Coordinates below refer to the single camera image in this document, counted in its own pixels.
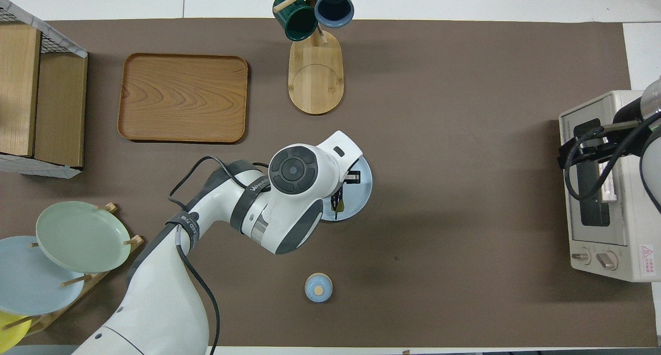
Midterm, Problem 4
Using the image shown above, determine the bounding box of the pale green plate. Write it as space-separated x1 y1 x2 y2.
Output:
36 200 132 274

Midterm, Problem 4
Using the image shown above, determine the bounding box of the dark purple eggplant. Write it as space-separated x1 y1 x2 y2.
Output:
330 184 345 221

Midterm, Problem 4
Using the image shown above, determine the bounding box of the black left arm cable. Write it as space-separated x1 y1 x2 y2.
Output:
167 156 270 355

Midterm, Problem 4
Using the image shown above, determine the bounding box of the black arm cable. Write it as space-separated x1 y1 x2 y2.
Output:
564 111 661 202
167 156 270 355

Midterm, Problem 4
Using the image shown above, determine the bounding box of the wooden serving tray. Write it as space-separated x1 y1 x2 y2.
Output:
117 53 249 144

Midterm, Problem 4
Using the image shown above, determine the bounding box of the brown table mat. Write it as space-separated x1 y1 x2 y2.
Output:
0 18 657 348

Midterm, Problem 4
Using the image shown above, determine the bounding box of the light blue racked plate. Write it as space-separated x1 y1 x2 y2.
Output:
0 236 86 316

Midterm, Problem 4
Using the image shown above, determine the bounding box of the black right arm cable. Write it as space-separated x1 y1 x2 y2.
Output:
564 111 661 202

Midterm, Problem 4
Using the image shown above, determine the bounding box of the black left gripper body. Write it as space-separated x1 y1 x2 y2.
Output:
342 161 363 187

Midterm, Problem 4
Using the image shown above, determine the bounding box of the yellow plate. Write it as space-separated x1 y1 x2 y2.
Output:
0 312 32 348

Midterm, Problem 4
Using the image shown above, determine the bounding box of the wooden plate rack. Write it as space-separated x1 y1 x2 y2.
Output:
21 203 145 337

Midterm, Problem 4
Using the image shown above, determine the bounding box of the wooden mug tree stand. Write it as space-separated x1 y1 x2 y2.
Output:
273 0 357 116

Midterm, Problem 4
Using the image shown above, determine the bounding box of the light blue round plate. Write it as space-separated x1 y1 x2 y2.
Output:
320 156 373 222

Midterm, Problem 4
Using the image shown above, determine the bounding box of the glass oven door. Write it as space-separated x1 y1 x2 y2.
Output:
560 99 628 246

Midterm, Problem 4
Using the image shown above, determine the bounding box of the dark green mug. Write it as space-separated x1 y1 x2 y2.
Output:
272 0 319 42

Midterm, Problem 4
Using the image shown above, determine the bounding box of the blue mug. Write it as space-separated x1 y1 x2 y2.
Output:
314 0 355 28

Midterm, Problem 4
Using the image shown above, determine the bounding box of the red warning sticker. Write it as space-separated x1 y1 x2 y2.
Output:
640 244 656 277

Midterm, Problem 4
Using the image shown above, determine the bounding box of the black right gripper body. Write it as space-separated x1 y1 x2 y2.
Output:
594 120 647 158

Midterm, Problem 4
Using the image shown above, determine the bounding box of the beige toaster oven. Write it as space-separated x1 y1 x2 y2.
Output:
559 90 661 283

